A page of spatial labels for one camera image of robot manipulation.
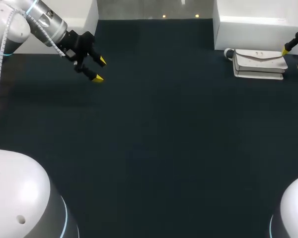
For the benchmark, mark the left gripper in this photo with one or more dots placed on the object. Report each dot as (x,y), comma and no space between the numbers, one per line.
(75,43)

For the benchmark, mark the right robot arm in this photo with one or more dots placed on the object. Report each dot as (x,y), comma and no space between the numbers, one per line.
(295,210)

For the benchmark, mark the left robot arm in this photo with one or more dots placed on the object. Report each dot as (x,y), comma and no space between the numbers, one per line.
(17,27)

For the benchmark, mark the white leather handbag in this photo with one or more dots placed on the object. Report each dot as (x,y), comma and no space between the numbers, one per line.
(258,64)

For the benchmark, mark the large white block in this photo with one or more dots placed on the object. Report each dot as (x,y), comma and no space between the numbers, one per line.
(250,27)
(74,27)

